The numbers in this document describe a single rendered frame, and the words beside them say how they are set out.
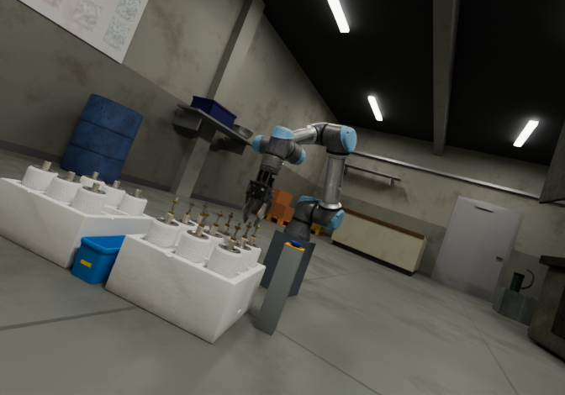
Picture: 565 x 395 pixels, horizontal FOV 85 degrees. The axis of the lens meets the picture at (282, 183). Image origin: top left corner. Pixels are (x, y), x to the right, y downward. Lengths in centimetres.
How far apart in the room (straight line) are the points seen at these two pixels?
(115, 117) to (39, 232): 232
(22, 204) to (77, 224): 24
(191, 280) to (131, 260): 21
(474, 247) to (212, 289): 802
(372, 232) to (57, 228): 584
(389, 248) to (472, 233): 278
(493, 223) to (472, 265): 109
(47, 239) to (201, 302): 58
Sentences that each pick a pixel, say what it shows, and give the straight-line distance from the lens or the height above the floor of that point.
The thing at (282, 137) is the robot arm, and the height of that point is 66.
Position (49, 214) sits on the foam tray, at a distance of 130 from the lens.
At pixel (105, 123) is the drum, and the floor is 57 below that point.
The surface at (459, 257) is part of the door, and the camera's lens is 865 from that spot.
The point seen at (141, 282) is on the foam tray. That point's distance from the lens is 108.
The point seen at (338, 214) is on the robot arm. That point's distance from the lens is 158.
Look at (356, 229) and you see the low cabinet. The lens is 660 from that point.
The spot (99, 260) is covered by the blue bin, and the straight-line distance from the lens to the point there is 114.
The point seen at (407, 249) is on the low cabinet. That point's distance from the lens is 644.
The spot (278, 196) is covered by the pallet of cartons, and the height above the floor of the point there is 55.
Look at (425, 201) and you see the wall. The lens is 881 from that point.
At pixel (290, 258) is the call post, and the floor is 27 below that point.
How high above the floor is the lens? 45
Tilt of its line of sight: 3 degrees up
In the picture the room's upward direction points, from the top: 21 degrees clockwise
